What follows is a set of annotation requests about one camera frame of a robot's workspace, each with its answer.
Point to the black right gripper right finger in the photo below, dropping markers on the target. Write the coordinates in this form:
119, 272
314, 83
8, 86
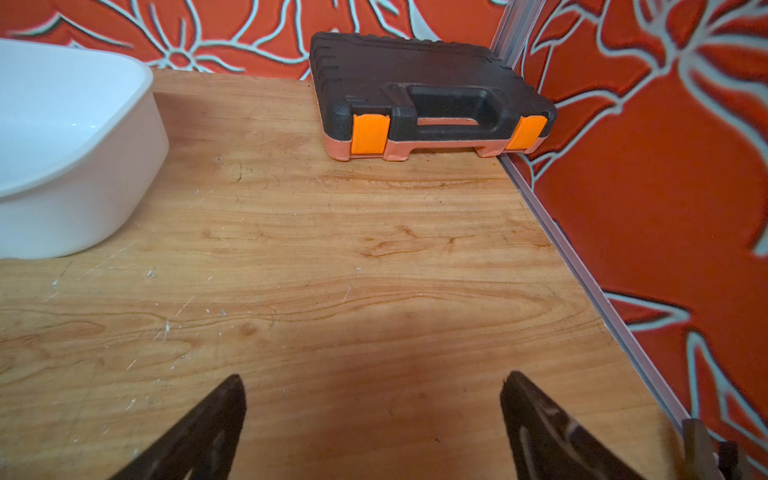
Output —
547, 442

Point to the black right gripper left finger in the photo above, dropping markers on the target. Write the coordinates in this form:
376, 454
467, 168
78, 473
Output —
202, 444

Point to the white plastic storage box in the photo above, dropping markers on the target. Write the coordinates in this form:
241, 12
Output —
81, 142

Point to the black orange tool case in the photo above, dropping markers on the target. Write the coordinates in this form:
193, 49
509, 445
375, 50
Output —
382, 97

